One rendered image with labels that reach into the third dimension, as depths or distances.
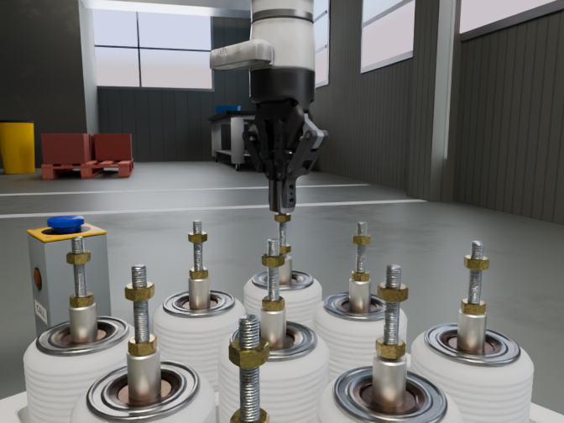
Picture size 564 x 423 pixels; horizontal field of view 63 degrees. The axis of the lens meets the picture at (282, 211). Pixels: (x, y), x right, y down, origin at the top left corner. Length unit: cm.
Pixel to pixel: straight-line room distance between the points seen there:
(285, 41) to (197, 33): 804
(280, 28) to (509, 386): 39
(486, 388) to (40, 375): 34
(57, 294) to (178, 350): 17
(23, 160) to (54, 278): 560
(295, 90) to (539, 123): 229
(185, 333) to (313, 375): 14
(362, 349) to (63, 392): 26
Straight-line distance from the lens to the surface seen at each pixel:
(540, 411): 51
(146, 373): 34
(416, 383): 36
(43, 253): 57
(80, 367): 41
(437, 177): 321
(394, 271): 30
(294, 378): 38
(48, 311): 59
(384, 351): 32
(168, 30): 852
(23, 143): 615
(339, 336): 46
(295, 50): 51
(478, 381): 40
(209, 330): 46
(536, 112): 275
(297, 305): 53
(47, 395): 43
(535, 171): 273
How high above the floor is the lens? 42
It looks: 9 degrees down
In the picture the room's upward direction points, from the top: straight up
